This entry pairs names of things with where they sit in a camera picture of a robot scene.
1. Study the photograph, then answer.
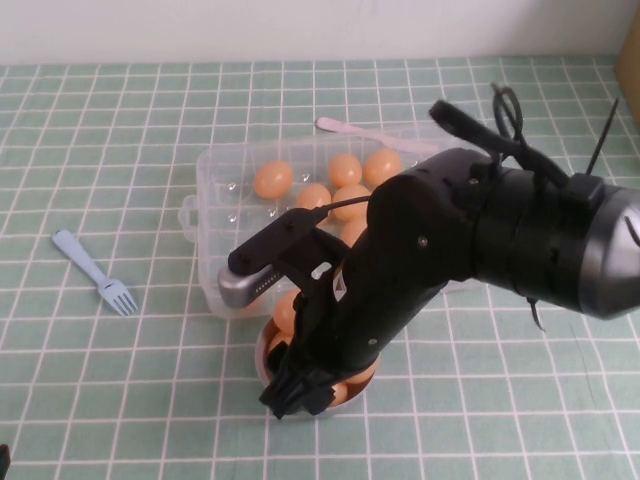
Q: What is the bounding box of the grey round bowl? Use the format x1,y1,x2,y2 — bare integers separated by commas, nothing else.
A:
254,319,381,420

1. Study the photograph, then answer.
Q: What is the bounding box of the black zip tie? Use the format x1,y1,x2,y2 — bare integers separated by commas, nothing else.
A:
587,97,621,176

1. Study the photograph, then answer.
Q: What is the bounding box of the black braided cable sleeve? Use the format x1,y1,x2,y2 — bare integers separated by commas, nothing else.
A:
429,99,571,176

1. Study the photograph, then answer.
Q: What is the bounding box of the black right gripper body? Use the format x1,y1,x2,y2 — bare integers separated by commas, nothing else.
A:
259,239,449,401

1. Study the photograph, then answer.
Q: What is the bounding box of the green checked tablecloth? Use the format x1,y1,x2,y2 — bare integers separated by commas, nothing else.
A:
0,55,640,480

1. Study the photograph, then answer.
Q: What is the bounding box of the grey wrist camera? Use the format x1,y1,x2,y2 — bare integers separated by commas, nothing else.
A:
216,264,294,310

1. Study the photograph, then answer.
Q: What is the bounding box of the brown cardboard box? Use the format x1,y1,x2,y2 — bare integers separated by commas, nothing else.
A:
614,0,640,114

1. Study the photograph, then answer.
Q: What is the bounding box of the black looped cable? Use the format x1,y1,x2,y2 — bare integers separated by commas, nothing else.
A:
492,83,526,151

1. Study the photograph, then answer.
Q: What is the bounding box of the clear plastic egg box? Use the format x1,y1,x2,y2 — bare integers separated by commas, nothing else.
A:
178,124,479,320

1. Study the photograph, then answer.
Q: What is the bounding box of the pink plastic utensil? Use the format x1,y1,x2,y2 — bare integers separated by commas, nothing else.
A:
315,117,441,154

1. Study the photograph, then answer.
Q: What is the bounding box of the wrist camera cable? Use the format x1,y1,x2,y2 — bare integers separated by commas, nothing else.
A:
319,196,374,216

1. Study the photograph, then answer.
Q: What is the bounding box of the light blue plastic fork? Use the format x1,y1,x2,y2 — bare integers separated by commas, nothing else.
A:
51,229,140,317

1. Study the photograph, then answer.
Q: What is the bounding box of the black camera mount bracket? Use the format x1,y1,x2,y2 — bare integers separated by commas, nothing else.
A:
227,207,351,301

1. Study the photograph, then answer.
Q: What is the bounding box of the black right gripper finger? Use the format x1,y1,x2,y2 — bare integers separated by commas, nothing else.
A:
305,385,337,416
258,382,301,420

